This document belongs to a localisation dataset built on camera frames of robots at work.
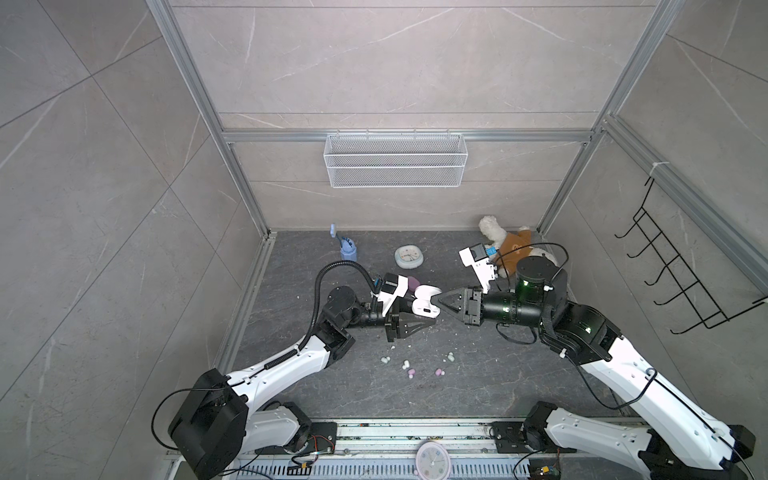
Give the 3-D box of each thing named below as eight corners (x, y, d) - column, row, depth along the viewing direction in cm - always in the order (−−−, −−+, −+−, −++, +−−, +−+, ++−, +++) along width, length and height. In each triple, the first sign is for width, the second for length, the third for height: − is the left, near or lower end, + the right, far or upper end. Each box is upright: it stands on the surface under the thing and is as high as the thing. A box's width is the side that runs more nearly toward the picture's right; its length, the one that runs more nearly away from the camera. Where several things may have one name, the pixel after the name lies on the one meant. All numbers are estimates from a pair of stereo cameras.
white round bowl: (394, 269, 110) (394, 263, 108) (394, 250, 116) (394, 244, 114) (424, 269, 110) (424, 263, 108) (422, 250, 116) (423, 244, 114)
